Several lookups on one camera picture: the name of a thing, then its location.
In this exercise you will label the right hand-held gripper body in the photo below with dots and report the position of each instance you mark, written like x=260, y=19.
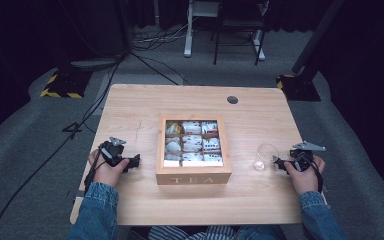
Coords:
x=302, y=156

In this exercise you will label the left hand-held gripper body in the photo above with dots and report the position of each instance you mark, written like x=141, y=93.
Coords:
x=112, y=152

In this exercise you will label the clear glass cup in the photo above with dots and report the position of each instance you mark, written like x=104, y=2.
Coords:
x=266, y=155

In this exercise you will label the wooden tea box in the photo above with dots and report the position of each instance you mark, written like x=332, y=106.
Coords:
x=193, y=176

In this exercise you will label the person's left hand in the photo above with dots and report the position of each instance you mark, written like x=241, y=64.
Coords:
x=106, y=175

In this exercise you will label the person's right hand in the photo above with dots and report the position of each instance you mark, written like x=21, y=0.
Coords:
x=305, y=181

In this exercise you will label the group of wrapped tea bags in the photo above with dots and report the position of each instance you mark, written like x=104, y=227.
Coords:
x=192, y=144

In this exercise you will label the black yellow striped stand base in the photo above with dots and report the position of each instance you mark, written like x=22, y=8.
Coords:
x=298, y=88
x=65, y=85

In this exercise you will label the person's denim lap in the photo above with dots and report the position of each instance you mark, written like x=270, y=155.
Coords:
x=258, y=233

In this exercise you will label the grey round table grommet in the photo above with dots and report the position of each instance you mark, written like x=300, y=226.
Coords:
x=232, y=99

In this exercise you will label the person's striped shirt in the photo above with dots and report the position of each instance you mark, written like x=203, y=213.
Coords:
x=180, y=233

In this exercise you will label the grey flat stand base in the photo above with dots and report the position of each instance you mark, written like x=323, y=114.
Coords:
x=96, y=63

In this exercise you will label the black slanted stand pole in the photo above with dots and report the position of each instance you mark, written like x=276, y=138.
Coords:
x=316, y=36

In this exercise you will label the black metal chair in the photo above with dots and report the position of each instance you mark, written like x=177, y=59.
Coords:
x=238, y=23

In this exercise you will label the white desk frame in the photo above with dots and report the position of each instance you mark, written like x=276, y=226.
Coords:
x=188, y=33

